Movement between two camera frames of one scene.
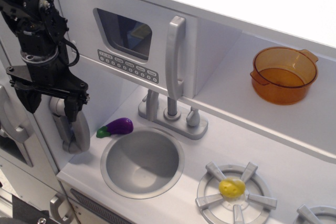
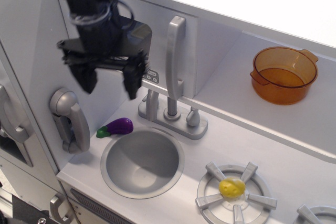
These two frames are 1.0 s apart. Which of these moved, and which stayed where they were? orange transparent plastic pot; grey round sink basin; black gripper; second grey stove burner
Moved: black gripper
Stayed: orange transparent plastic pot; second grey stove burner; grey round sink basin
